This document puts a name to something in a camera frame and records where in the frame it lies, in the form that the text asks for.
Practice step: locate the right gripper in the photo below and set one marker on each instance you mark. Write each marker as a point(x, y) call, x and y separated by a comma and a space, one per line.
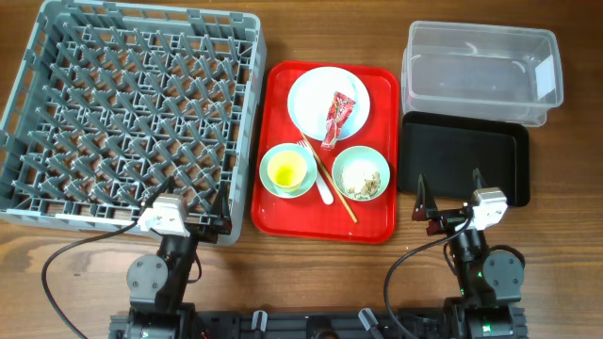
point(426, 208)

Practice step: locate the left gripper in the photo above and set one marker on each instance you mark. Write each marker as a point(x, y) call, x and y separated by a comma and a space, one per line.
point(219, 217)

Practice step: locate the rice and food scraps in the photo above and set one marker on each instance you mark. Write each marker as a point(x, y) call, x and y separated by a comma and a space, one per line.
point(361, 180)

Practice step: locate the light green bowl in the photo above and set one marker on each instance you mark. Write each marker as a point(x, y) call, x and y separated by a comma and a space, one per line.
point(361, 153)

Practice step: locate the yellow cup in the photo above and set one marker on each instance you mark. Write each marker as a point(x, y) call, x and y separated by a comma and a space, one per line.
point(287, 169)

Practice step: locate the red snack wrapper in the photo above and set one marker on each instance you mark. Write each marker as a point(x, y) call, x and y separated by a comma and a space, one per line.
point(340, 109)

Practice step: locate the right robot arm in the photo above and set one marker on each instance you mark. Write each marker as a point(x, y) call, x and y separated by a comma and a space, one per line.
point(490, 278)

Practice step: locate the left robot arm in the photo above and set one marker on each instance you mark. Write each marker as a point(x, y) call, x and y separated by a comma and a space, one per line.
point(158, 282)

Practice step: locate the grey dishwasher rack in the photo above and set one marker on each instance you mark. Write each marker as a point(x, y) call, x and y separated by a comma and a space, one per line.
point(111, 100)

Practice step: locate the black plastic tray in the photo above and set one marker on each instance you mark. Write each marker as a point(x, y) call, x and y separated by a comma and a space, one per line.
point(446, 149)

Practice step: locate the clear plastic bin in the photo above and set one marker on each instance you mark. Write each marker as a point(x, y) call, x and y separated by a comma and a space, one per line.
point(482, 71)

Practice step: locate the wooden chopstick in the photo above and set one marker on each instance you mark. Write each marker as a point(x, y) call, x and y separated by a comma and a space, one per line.
point(331, 181)

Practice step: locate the white plastic fork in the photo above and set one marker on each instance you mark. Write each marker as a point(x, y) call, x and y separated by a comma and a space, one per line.
point(323, 189)

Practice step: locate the red plastic tray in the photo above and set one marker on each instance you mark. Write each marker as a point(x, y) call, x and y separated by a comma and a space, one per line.
point(307, 215)

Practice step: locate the large light blue plate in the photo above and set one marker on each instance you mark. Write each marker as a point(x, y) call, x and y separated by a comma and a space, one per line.
point(310, 98)

